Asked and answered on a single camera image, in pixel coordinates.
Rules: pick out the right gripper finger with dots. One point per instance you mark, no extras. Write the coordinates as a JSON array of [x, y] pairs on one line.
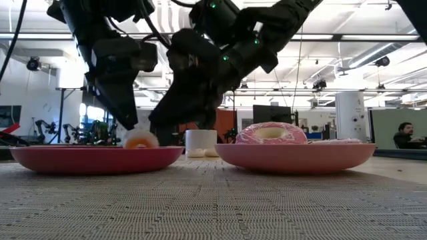
[[205, 110], [170, 110]]

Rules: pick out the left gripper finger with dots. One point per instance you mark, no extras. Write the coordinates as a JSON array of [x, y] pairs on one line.
[[120, 103]]

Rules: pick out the pink frosted donut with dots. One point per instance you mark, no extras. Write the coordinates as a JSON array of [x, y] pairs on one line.
[[287, 135]]

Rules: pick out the black background robot arm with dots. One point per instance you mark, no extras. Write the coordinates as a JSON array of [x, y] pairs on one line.
[[71, 133], [45, 128]]

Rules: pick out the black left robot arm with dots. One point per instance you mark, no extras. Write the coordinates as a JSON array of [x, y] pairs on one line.
[[83, 20]]

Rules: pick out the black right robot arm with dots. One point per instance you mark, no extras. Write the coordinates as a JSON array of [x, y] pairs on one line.
[[283, 16]]

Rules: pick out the white cylindrical roll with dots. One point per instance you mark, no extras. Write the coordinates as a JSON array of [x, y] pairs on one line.
[[200, 138]]

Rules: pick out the white rounded lump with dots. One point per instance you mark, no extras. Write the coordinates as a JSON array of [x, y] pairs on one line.
[[211, 152]]

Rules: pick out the dark red plate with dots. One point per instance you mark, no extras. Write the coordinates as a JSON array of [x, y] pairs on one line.
[[96, 160]]

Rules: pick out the black monitor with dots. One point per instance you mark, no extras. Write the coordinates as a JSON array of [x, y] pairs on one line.
[[272, 114]]

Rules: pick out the black ceiling spotlight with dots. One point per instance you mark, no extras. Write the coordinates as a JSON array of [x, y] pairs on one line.
[[33, 64], [319, 84], [382, 61]]

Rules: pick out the grey woven placemat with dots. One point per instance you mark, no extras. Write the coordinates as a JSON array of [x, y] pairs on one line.
[[213, 206]]

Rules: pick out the salmon pink plate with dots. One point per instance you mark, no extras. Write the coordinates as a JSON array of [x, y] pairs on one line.
[[293, 158]]

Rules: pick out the red angled object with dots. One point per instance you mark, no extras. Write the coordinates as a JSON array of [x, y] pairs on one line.
[[10, 130]]

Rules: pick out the pale pink flat donut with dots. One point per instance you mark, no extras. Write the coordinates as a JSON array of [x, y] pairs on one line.
[[333, 141]]

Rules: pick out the white cylindrical column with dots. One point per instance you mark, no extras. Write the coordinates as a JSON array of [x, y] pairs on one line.
[[350, 116]]

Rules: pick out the green partition panel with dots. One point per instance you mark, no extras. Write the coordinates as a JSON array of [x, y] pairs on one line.
[[383, 130]]

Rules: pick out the person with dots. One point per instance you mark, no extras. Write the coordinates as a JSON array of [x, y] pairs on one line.
[[405, 138]]

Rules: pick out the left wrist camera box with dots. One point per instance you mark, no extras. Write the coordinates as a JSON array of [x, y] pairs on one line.
[[145, 56]]

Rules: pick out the black metal post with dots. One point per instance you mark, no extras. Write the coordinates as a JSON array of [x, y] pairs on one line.
[[61, 116]]

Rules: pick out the dark wall picture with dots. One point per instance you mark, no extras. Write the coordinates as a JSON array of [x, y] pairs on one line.
[[10, 116]]

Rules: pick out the black metal rig frame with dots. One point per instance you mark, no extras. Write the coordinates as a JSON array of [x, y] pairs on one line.
[[337, 37]]

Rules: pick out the silver ventilation duct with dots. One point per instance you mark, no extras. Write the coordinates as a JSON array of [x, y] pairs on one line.
[[377, 53]]

